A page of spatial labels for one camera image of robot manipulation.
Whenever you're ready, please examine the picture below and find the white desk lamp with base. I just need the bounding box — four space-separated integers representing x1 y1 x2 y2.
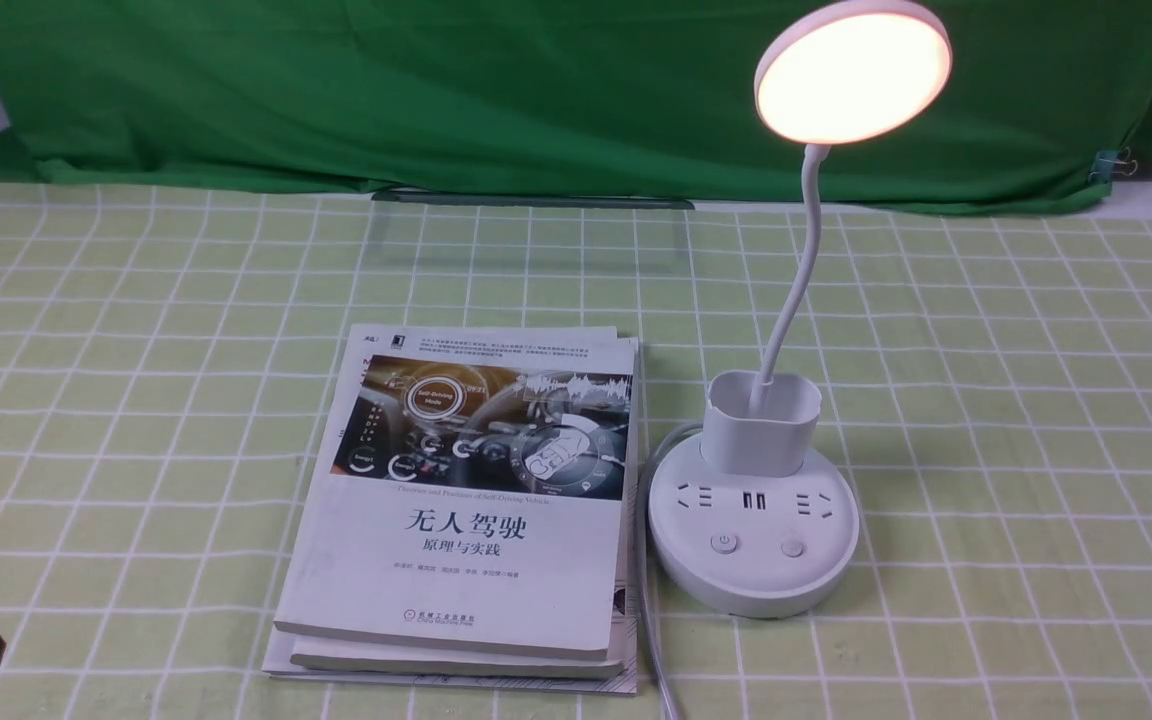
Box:
639 1 954 619

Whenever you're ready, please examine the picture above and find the top self-driving textbook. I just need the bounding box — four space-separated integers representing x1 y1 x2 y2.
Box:
273 323 638 662

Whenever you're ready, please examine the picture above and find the clear acrylic stand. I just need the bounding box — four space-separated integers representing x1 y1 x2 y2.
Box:
361 188 695 276

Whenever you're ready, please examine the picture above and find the green backdrop cloth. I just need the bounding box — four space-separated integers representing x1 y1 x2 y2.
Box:
0 1 1152 215

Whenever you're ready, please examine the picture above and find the bottom thin booklet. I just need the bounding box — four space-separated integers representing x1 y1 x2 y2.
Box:
262 344 643 696

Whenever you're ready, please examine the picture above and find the green checkered tablecloth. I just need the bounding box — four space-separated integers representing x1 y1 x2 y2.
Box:
0 184 1152 719

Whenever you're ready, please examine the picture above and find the teal binder clip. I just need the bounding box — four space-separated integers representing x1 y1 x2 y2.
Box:
1087 149 1139 184

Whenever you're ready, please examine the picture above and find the white lamp power cable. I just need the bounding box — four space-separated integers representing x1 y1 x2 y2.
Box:
635 422 705 720

